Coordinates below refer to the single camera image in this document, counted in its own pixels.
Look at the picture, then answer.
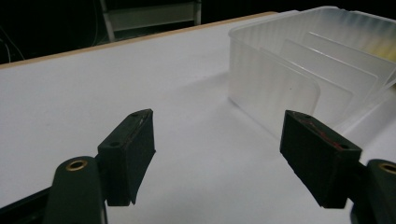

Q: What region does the metal stand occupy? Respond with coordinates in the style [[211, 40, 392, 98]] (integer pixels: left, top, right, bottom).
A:
[[99, 0, 203, 43]]

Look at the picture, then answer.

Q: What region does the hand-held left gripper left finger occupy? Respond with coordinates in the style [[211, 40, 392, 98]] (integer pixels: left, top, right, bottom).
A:
[[42, 108, 157, 224]]

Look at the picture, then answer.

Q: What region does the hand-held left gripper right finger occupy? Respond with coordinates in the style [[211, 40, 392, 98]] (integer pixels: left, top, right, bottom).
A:
[[279, 109, 396, 224]]

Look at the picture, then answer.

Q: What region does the thin cable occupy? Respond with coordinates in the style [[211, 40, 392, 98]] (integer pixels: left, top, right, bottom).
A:
[[0, 26, 26, 63]]

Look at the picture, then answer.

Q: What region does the translucent plastic storage box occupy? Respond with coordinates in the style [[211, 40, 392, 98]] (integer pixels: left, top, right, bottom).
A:
[[227, 5, 396, 142]]

